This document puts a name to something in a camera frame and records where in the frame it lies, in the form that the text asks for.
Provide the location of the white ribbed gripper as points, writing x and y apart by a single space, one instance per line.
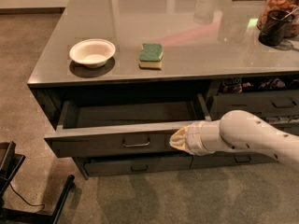
194 137

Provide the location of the grey drawer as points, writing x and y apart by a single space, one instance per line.
292 128
129 166
114 130
220 159
263 104

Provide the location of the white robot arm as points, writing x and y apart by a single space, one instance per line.
238 131

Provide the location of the snack packets in shelf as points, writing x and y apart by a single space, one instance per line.
246 84

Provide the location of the grey counter cabinet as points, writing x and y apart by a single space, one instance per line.
138 86

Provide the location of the green and yellow sponge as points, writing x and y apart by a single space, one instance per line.
151 56

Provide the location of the white paper bowl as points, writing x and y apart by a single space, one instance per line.
92 53

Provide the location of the black mesh cup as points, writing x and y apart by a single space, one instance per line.
275 27

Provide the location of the glass jar of nuts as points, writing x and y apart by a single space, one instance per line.
286 5

